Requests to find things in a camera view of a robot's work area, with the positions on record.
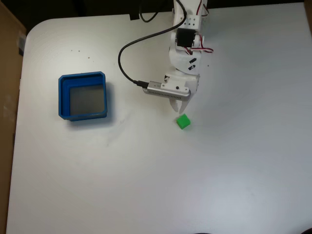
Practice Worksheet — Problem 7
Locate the black USB cable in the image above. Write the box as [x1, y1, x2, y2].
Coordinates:
[118, 0, 186, 88]

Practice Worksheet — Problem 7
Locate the red white servo wire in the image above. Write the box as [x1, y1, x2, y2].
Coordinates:
[187, 35, 215, 56]

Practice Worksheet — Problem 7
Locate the blue square box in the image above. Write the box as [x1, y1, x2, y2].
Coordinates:
[58, 71, 109, 122]

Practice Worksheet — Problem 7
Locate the green cube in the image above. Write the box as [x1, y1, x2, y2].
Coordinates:
[176, 113, 191, 130]

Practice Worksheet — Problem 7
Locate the silver camera box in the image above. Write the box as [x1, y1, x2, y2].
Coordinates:
[142, 80, 192, 101]

